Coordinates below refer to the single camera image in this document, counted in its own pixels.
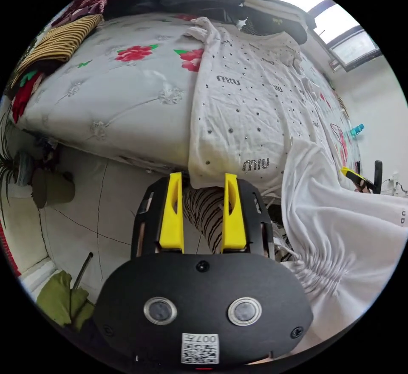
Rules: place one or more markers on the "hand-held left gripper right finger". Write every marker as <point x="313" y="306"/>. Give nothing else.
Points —
<point x="233" y="221"/>

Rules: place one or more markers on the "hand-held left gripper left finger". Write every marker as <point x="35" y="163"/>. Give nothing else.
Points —
<point x="171" y="221"/>

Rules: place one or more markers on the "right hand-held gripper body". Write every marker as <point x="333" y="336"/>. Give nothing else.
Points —
<point x="361" y="181"/>

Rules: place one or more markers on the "white t-shirt with studs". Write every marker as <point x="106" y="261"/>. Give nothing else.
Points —
<point x="248" y="100"/>

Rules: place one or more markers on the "person's body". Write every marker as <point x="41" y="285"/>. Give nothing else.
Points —
<point x="334" y="221"/>

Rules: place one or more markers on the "potted plant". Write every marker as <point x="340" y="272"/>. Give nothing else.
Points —
<point x="51" y="189"/>

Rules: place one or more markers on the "bed with flowered white quilt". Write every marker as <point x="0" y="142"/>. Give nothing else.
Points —
<point x="127" y="103"/>

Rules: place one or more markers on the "window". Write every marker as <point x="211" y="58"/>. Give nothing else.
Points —
<point x="338" y="20"/>

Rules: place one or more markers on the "yellow brown striped garment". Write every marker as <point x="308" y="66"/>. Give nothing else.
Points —
<point x="60" y="41"/>

